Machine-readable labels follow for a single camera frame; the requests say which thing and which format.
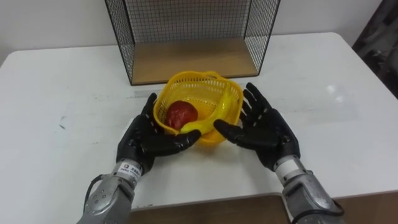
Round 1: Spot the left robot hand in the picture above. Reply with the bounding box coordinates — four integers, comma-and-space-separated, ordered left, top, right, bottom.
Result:
116, 92, 202, 175

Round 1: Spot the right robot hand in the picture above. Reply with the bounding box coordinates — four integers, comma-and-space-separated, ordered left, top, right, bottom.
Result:
213, 82, 302, 172

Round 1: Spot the yellow plastic basket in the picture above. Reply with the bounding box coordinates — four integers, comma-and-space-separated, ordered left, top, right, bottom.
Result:
152, 70, 244, 147

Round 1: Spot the red apple soft toy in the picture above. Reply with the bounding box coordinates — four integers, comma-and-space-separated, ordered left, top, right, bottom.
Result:
164, 100, 199, 131

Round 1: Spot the yellow banana soft toy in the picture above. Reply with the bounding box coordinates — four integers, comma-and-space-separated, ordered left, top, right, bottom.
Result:
179, 83, 234, 135

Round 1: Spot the white table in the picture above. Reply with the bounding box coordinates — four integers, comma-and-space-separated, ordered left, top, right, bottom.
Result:
0, 32, 398, 224

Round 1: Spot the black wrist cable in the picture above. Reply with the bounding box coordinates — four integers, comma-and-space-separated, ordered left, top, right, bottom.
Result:
83, 174, 108, 212

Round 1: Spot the black wire mesh shelf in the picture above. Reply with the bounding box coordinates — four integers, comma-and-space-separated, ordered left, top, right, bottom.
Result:
104, 0, 282, 86

